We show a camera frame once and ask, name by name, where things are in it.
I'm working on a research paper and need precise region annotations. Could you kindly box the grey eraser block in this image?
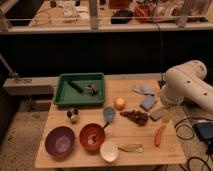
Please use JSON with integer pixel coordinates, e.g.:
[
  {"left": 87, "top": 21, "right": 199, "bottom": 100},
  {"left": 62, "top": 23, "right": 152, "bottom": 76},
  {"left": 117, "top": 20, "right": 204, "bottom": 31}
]
[{"left": 150, "top": 107, "right": 164, "bottom": 121}]

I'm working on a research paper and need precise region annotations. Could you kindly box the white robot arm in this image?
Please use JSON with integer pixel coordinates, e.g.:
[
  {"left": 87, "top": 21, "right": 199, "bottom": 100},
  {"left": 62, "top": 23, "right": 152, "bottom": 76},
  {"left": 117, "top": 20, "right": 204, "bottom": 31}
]
[{"left": 160, "top": 60, "right": 213, "bottom": 114}]

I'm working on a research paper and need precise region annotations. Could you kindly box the green plastic tray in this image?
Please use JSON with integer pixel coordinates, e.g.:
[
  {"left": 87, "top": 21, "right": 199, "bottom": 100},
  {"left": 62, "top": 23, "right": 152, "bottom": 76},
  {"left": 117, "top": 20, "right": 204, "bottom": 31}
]
[{"left": 53, "top": 73, "right": 105, "bottom": 107}]

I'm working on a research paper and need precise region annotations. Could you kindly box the orange apple fruit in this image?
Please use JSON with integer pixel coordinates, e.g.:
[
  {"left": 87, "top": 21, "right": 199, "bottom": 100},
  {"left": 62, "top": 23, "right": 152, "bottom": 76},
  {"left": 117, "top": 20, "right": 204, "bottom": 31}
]
[{"left": 114, "top": 98, "right": 125, "bottom": 110}]

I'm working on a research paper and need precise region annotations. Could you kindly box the black marker pen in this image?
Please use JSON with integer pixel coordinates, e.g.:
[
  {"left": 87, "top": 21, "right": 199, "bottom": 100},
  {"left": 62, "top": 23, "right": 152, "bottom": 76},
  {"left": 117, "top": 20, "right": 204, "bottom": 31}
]
[{"left": 68, "top": 80, "right": 83, "bottom": 93}]

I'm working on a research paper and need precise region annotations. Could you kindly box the light blue cloth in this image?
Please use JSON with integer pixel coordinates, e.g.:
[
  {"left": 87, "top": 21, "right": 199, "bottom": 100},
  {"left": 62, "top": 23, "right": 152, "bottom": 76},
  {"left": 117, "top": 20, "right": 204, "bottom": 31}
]
[{"left": 132, "top": 85, "right": 154, "bottom": 96}]

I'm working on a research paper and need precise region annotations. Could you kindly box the blue sponge block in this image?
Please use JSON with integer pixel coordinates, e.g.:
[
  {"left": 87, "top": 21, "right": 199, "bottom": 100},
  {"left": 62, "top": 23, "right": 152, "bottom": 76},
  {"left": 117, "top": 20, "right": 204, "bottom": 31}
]
[{"left": 140, "top": 96, "right": 156, "bottom": 111}]

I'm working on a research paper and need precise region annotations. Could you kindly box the dark grape bunch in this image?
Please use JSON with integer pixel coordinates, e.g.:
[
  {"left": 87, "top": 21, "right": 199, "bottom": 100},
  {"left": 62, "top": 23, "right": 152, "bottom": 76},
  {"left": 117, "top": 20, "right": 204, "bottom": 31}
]
[{"left": 120, "top": 110, "right": 148, "bottom": 126}]

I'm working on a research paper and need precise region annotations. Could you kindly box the red bowl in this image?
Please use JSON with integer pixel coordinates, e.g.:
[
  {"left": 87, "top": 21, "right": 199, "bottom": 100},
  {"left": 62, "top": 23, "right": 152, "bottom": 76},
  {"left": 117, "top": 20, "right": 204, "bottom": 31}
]
[{"left": 79, "top": 123, "right": 105, "bottom": 152}]

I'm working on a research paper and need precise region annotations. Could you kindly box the wooden table board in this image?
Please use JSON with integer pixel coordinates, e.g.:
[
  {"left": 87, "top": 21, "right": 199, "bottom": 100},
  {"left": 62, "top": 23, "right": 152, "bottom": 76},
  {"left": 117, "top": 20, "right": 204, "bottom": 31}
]
[{"left": 35, "top": 80, "right": 186, "bottom": 168}]

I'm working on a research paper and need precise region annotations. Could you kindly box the white small bowl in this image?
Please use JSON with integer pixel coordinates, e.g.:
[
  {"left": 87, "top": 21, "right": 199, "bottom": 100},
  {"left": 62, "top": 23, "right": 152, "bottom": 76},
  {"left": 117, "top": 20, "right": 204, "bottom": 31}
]
[{"left": 100, "top": 141, "right": 119, "bottom": 163}]

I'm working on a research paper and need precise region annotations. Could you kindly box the black object on shelf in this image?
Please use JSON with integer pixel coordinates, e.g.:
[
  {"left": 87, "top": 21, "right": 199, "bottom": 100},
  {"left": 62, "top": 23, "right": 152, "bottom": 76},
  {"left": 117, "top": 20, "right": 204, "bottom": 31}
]
[{"left": 111, "top": 10, "right": 133, "bottom": 24}]

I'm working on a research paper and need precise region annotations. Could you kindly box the purple bowl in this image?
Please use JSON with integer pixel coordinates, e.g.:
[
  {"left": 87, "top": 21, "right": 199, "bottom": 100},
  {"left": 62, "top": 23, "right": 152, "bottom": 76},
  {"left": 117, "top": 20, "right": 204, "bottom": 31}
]
[{"left": 45, "top": 126, "right": 75, "bottom": 158}]

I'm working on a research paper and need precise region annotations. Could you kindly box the red tool on shelf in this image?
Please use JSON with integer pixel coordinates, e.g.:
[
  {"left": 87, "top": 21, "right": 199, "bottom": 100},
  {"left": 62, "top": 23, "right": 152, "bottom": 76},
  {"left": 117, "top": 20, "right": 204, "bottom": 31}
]
[{"left": 134, "top": 3, "right": 154, "bottom": 23}]

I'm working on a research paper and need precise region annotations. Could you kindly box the black power adapter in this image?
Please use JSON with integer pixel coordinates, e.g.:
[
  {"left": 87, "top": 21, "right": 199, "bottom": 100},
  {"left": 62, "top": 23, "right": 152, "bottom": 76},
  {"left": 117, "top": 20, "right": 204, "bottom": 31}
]
[{"left": 193, "top": 122, "right": 213, "bottom": 141}]

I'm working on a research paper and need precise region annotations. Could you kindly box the grey metal bracket clamp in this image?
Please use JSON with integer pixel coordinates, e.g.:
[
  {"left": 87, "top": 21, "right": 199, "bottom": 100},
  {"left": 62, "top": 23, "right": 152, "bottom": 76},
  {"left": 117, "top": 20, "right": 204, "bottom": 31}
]
[{"left": 0, "top": 53, "right": 32, "bottom": 83}]

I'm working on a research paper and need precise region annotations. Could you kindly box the black cable on floor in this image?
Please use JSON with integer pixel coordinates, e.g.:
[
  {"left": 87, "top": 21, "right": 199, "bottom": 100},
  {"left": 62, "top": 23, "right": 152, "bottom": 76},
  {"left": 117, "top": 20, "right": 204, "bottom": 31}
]
[{"left": 174, "top": 116, "right": 213, "bottom": 171}]

